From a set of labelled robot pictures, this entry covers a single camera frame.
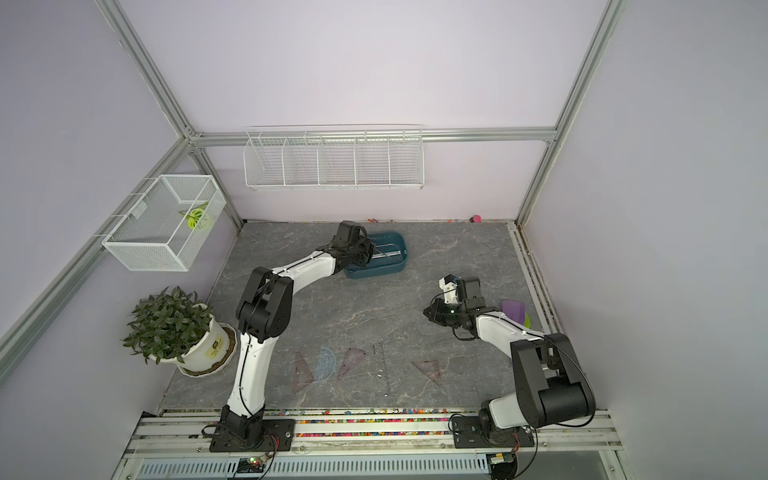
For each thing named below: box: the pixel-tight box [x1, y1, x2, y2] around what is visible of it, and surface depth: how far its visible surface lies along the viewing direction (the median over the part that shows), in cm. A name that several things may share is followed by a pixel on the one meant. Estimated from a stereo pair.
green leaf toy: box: [178, 202, 209, 229], surface depth 83 cm
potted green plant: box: [121, 286, 238, 378], surface depth 76 cm
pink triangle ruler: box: [337, 347, 366, 381], surface depth 88 cm
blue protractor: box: [315, 347, 336, 383], surface depth 86 cm
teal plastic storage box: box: [344, 232, 408, 279], surface depth 110 cm
